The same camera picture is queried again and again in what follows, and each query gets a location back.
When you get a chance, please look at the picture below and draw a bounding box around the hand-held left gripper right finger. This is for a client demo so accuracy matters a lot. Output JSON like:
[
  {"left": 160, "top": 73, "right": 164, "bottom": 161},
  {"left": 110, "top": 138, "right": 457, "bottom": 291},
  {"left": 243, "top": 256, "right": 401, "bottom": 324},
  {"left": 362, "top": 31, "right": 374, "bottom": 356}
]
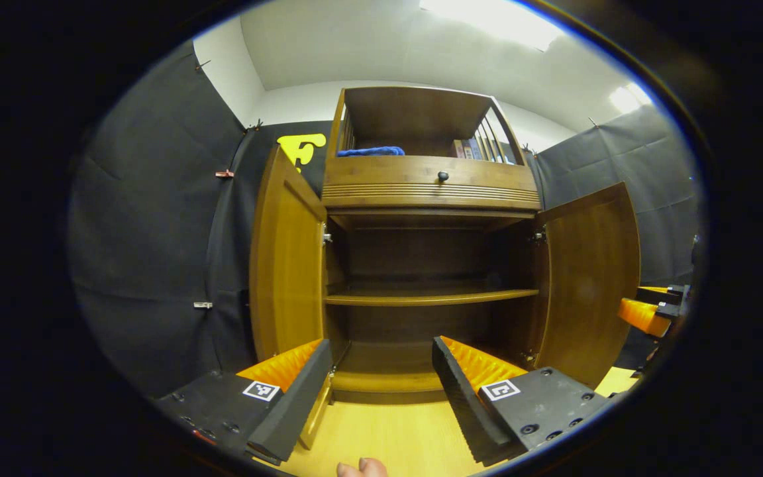
[{"left": 432, "top": 335, "right": 614, "bottom": 466}]

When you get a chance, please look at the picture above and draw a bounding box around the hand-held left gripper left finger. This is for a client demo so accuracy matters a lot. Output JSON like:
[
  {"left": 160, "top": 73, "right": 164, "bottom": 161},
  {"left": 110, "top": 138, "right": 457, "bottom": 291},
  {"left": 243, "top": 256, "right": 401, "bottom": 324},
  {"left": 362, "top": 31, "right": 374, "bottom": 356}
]
[{"left": 156, "top": 338, "right": 334, "bottom": 466}]

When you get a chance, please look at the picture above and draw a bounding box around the wooden cabinet door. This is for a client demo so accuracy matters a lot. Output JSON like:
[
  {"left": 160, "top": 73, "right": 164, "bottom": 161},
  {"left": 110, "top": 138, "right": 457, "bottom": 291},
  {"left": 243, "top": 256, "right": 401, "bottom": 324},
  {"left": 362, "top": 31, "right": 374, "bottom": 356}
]
[
  {"left": 249, "top": 146, "right": 334, "bottom": 451},
  {"left": 531, "top": 182, "right": 642, "bottom": 390}
]

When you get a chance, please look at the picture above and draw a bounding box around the wooden double-door shoe cabinet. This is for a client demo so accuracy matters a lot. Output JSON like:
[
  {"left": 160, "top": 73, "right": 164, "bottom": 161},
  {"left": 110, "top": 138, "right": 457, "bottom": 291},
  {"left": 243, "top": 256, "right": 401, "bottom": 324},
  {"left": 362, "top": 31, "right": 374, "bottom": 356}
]
[{"left": 249, "top": 86, "right": 642, "bottom": 405}]

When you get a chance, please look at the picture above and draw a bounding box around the wooden cabinet drawer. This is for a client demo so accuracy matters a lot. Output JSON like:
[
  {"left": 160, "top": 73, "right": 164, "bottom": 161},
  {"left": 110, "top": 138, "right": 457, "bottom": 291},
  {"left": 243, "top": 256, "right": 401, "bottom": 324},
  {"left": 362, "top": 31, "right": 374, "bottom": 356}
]
[{"left": 322, "top": 156, "right": 542, "bottom": 213}]

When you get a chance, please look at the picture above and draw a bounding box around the wooden inner shelf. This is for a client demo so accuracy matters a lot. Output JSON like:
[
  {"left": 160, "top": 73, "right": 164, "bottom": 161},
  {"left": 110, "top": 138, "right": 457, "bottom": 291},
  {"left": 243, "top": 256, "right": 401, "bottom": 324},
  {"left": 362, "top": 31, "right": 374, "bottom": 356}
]
[{"left": 325, "top": 288, "right": 540, "bottom": 307}]

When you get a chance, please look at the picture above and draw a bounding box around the small ceiling light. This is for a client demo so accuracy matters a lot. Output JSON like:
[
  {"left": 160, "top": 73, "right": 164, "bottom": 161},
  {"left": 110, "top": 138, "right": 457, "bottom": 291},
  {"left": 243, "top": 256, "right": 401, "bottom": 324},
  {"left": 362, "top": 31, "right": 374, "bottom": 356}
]
[{"left": 609, "top": 82, "right": 652, "bottom": 115}]

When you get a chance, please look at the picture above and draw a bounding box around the black backdrop cloth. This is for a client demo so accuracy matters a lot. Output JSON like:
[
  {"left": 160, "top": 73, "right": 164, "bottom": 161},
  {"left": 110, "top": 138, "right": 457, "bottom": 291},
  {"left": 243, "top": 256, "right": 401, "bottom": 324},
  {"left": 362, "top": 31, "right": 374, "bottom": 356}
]
[{"left": 67, "top": 40, "right": 703, "bottom": 398}]

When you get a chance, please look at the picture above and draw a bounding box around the row of small books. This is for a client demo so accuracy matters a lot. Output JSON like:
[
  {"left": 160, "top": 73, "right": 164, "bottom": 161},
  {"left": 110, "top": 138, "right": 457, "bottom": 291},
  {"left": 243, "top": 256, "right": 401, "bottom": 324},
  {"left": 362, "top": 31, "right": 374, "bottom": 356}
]
[{"left": 453, "top": 138, "right": 508, "bottom": 162}]

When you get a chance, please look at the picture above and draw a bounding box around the blue cloth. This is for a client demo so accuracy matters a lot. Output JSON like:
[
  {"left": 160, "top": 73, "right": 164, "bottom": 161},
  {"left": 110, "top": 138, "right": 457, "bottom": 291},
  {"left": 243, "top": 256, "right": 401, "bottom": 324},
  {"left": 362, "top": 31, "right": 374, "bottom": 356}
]
[{"left": 336, "top": 146, "right": 406, "bottom": 158}]

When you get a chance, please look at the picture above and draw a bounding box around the large ceiling light panel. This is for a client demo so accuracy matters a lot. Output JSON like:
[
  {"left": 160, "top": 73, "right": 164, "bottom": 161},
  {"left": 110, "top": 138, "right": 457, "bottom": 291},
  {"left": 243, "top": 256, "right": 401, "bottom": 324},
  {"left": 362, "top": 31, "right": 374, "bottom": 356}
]
[{"left": 419, "top": 0, "right": 564, "bottom": 52}]

